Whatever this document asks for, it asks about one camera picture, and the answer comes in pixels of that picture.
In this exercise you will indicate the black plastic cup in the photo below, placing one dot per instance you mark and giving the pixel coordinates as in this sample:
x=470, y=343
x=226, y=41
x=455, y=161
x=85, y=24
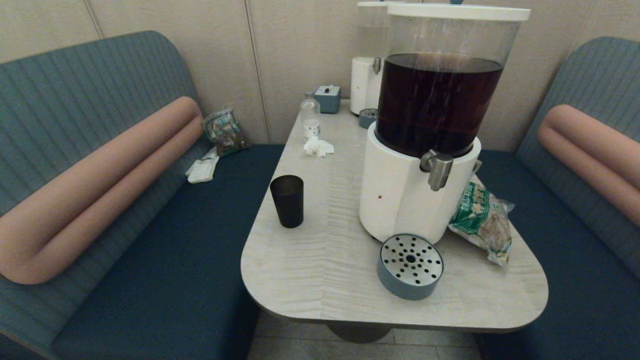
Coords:
x=287, y=205

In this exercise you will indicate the silver metal dispenser tap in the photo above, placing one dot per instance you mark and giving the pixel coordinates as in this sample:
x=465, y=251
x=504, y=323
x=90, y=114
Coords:
x=376, y=65
x=439, y=170

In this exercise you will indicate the crumpled white tissue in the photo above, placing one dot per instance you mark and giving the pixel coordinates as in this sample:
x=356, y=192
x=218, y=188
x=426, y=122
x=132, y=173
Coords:
x=317, y=147

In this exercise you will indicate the clear plastic bottle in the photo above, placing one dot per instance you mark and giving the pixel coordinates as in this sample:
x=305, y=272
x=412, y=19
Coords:
x=310, y=115

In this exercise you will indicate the small round drip tray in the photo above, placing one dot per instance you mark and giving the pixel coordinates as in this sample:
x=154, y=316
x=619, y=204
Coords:
x=366, y=119

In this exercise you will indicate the blue-grey tissue box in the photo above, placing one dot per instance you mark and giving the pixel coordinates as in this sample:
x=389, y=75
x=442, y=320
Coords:
x=327, y=100

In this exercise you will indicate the large dark tea dispenser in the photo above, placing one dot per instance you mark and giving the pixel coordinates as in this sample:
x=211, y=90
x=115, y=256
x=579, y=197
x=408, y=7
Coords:
x=400, y=195

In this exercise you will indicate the clear empty beverage dispenser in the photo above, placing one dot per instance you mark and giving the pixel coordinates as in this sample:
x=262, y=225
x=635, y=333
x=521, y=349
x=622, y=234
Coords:
x=362, y=85

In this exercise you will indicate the transparent snack bag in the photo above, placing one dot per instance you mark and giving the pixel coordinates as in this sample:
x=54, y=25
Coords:
x=225, y=132

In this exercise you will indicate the white folded napkin pack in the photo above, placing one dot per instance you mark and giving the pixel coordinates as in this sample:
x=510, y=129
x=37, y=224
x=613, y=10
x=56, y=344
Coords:
x=202, y=170

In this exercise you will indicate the large round perforated drip tray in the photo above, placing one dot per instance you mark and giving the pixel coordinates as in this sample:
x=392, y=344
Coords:
x=410, y=260

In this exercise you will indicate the green printed snack bag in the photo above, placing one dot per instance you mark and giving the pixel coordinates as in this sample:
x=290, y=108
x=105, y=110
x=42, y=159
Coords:
x=480, y=215

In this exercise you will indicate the pink bolster back cushion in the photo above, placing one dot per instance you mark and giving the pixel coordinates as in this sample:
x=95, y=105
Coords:
x=590, y=145
x=100, y=190

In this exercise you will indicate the blue-grey upholstered booth bench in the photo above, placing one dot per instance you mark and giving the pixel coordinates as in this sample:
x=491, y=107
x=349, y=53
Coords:
x=575, y=280
x=75, y=90

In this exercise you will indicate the dark round table pedestal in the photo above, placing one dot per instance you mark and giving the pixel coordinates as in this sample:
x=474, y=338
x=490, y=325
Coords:
x=360, y=332

